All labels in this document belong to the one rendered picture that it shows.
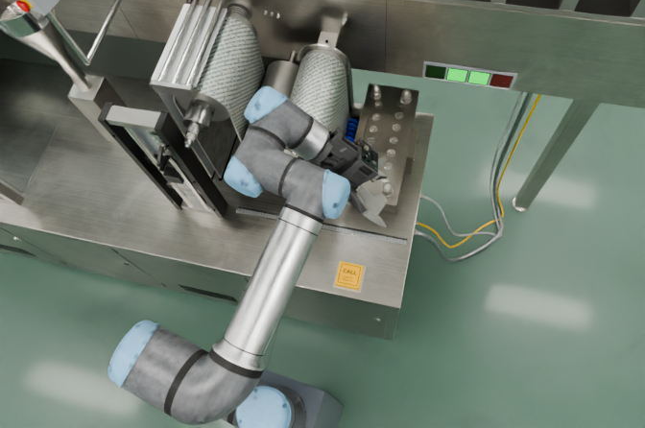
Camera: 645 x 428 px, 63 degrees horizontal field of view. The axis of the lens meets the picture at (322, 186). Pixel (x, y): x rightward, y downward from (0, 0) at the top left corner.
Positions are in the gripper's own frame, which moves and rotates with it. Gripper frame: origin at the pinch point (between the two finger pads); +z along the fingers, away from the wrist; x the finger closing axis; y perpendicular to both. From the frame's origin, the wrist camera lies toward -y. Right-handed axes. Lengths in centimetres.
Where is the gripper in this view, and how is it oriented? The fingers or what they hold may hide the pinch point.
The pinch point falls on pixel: (384, 202)
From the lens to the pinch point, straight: 112.2
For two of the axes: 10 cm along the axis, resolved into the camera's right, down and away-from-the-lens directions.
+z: 7.6, 5.2, 3.9
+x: 0.9, -6.8, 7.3
